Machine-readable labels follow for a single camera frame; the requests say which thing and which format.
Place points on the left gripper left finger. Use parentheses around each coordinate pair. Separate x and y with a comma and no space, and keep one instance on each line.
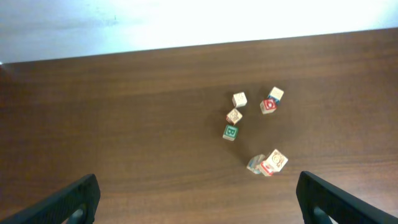
(75,203)

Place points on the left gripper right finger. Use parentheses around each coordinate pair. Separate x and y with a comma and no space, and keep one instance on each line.
(323,202)

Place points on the wooden block red corner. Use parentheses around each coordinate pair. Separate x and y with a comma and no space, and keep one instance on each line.
(274,163)

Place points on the wooden block blue edge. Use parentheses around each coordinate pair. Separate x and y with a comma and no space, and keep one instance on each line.
(254,162)

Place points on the red faced wooden block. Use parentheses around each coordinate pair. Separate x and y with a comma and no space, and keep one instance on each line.
(268,106)

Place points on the green faced wooden block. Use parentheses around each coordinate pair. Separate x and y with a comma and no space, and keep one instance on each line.
(230,132)

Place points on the wooden block blue side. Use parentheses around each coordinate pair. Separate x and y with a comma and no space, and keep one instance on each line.
(276,94)

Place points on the wooden block red drawing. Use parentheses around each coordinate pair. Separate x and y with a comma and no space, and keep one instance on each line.
(234,116)

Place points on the plain wooden block top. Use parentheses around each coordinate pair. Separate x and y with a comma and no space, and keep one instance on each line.
(239,99)

